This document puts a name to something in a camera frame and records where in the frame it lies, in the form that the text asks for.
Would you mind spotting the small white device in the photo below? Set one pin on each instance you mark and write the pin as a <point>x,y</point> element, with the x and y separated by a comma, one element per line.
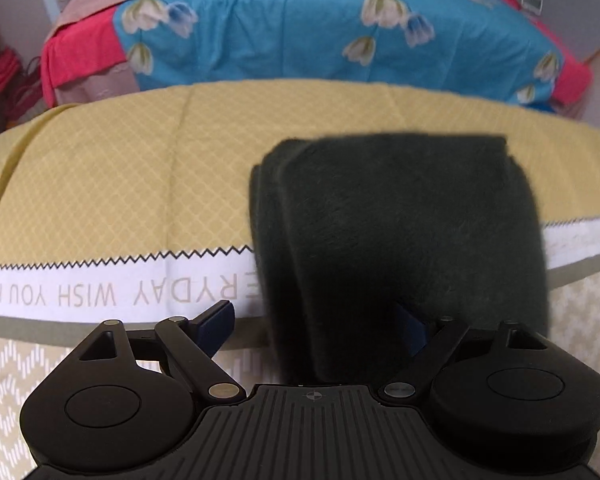
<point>534,7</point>

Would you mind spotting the blue floral quilt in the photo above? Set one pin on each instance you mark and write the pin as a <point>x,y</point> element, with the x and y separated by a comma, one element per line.
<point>480,48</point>

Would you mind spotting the red clothes pile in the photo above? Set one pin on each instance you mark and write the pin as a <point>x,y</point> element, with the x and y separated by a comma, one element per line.
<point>21,87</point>

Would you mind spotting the yellow patterned bed cover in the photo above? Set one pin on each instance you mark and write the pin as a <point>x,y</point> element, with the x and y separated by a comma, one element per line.
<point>136,208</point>

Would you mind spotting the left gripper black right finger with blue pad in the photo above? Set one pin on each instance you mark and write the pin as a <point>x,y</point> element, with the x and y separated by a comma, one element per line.
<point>458,356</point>

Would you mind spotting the dark green knit sweater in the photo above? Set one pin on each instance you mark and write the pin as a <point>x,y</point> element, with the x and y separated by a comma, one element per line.
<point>362,241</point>

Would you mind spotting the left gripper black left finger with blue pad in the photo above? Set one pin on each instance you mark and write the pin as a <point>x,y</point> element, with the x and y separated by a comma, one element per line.
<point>172,362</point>

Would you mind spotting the red bed sheet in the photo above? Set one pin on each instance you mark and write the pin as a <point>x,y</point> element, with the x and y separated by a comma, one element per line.
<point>79,49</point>

